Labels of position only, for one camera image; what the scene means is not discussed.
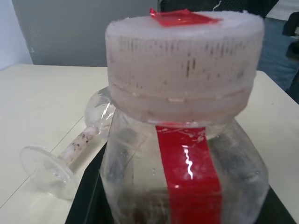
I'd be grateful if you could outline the clear plastic bottle red tape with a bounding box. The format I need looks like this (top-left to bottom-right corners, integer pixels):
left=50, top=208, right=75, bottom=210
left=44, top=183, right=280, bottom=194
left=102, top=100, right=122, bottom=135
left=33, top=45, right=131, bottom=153
left=99, top=109, right=269, bottom=224

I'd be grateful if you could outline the clear wine glass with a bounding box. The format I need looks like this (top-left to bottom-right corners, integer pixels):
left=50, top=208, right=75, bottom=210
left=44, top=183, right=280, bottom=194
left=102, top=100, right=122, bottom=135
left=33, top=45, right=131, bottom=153
left=20, top=87, right=117, bottom=200

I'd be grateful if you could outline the white fuzzy bottle cap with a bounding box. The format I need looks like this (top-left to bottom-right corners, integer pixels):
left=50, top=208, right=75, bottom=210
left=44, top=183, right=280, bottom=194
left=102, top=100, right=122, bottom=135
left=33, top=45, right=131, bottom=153
left=104, top=8, right=265, bottom=124

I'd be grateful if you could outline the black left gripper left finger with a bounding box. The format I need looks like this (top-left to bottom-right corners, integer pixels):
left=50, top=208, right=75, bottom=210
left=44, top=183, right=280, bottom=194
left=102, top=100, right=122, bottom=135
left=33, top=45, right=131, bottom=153
left=66, top=141, right=111, bottom=224

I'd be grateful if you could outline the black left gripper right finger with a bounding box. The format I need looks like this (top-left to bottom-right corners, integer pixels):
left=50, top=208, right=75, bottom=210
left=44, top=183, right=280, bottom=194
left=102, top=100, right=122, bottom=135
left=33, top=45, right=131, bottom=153
left=256, top=186, right=299, bottom=224

